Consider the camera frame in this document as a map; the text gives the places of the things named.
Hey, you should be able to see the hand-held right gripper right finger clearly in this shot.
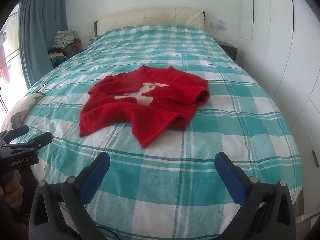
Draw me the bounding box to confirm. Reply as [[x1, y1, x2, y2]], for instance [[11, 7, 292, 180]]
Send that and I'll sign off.
[[214, 152, 300, 240]]

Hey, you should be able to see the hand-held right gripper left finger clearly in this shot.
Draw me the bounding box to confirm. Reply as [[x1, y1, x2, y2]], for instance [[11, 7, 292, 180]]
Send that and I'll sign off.
[[29, 151, 111, 240]]

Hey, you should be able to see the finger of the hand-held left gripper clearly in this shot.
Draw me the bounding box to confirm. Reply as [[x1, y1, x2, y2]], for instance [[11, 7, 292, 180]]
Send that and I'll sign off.
[[0, 124, 30, 143], [5, 132, 53, 153]]

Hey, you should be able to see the red knit sweater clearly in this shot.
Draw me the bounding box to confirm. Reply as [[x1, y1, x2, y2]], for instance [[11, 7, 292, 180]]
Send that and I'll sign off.
[[79, 65, 210, 148]]

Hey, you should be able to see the pile of clothes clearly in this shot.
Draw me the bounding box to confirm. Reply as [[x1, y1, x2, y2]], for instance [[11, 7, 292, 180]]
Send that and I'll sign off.
[[48, 29, 82, 68]]

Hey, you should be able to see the person's left hand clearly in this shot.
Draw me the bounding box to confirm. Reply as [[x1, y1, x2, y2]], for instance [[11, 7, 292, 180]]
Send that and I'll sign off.
[[0, 171, 24, 207]]

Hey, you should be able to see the patterned cushion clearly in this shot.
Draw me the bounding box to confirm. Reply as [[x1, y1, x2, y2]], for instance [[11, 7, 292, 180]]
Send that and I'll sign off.
[[0, 92, 45, 130]]

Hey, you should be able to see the teal plaid bedspread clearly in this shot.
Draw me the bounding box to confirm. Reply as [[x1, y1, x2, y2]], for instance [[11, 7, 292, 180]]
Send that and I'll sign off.
[[5, 25, 304, 240]]

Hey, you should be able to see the red hanging cloth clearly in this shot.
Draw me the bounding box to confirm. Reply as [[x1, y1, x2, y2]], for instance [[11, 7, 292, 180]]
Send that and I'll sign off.
[[0, 44, 10, 83]]

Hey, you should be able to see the blue curtain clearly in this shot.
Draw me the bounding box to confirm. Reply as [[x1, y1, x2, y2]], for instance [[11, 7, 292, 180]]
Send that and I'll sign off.
[[18, 0, 68, 90]]

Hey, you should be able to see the dark nightstand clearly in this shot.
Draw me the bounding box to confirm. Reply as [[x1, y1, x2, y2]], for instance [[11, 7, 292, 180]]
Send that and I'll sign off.
[[215, 40, 238, 63]]

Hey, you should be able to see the white wardrobe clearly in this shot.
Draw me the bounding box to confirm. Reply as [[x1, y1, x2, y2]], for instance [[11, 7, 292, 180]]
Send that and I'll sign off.
[[239, 0, 320, 220]]

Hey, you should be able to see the thin black cable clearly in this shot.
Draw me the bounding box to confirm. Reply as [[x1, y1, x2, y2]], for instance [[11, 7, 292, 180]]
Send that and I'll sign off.
[[32, 84, 49, 94], [97, 226, 120, 240]]

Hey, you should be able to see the white wall socket panel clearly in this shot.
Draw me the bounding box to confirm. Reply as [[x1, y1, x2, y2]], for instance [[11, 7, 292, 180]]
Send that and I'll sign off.
[[211, 19, 227, 30]]

